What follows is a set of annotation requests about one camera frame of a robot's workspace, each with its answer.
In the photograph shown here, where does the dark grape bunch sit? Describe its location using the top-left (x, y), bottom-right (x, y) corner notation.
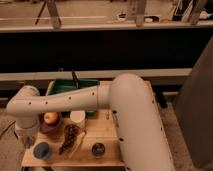
top-left (59, 124), bottom-right (80, 154)

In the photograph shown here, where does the wooden tray under grapes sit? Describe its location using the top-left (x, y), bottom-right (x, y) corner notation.
top-left (68, 131), bottom-right (86, 158)

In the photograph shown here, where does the blue plastic cup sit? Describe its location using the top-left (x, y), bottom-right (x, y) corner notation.
top-left (33, 142), bottom-right (51, 160)

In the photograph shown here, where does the green plastic bin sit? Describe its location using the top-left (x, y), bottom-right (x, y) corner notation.
top-left (46, 78), bottom-right (101, 117)

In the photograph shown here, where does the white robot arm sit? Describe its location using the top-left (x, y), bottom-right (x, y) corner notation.
top-left (6, 73), bottom-right (175, 171)

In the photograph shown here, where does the small dark metal cup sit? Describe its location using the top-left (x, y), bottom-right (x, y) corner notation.
top-left (92, 143), bottom-right (105, 157)

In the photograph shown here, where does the black floor cable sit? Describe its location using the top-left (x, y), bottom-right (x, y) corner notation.
top-left (0, 120), bottom-right (16, 139)

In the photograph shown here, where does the red yellow apple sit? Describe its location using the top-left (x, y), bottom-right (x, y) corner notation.
top-left (44, 112), bottom-right (59, 125)

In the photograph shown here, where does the black utensil in bin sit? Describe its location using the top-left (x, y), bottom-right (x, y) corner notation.
top-left (72, 70), bottom-right (80, 89)

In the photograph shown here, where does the dark red bowl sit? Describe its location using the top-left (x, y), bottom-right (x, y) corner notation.
top-left (39, 113), bottom-right (61, 134)

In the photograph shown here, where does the white paper cup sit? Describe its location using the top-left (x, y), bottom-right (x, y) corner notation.
top-left (70, 111), bottom-right (86, 128)

